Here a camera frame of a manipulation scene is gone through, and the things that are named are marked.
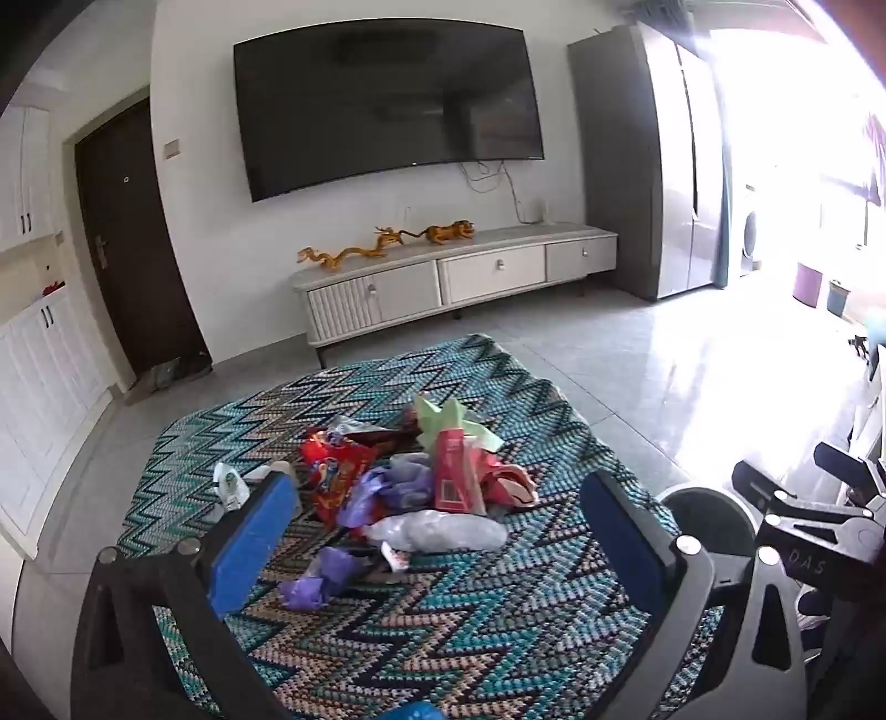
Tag zigzag knitted table cloth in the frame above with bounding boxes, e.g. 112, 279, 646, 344
114, 333, 728, 720

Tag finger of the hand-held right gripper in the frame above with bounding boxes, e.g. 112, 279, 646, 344
813, 441, 886, 494
732, 460, 797, 517

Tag dark brown wrapper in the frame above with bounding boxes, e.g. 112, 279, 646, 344
346, 425, 420, 454

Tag washing machine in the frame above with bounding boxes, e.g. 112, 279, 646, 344
738, 182, 764, 278

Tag white floor cabinet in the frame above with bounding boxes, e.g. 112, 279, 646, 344
0, 280, 117, 563

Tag lavender plastic bag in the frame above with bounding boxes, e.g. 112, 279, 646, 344
386, 458, 439, 515

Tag golden tiger figurine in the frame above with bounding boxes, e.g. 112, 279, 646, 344
424, 219, 478, 245

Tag white television cabinet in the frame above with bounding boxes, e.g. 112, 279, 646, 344
289, 223, 619, 368

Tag red paper bag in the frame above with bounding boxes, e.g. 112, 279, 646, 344
485, 453, 539, 510

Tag wall-mounted black television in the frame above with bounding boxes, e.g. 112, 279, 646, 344
233, 18, 545, 203

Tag white wall cabinet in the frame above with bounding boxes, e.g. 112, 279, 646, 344
0, 104, 58, 254

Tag golden dragon figurine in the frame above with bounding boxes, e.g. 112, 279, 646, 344
374, 225, 425, 259
297, 244, 378, 273

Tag white side furniture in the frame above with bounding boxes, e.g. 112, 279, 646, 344
846, 344, 886, 486

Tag television cables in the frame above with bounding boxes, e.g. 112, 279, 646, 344
460, 160, 528, 224

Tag crumpled purple wrapper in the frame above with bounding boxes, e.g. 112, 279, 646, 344
279, 546, 369, 611

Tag clear plastic bag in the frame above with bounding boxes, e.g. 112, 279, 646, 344
363, 510, 509, 553

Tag red snack bag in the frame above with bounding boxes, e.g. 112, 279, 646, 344
299, 428, 378, 531

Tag dark brown door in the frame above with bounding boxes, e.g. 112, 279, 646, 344
75, 97, 213, 379

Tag crumpled green paper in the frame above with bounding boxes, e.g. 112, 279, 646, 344
414, 392, 504, 452

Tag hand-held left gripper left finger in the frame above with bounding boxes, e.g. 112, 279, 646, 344
69, 471, 306, 720

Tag shoes by door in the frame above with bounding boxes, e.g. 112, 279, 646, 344
148, 352, 213, 390

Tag grey refrigerator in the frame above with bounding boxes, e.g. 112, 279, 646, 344
568, 20, 729, 303

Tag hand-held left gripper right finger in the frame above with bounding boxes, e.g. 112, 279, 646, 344
580, 469, 811, 720

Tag white and green wrapper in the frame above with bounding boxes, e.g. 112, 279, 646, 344
209, 461, 251, 522

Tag red pink box wrapper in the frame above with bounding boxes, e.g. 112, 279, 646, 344
432, 428, 489, 517

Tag purple bucket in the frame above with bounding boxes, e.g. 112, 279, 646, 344
794, 261, 825, 306

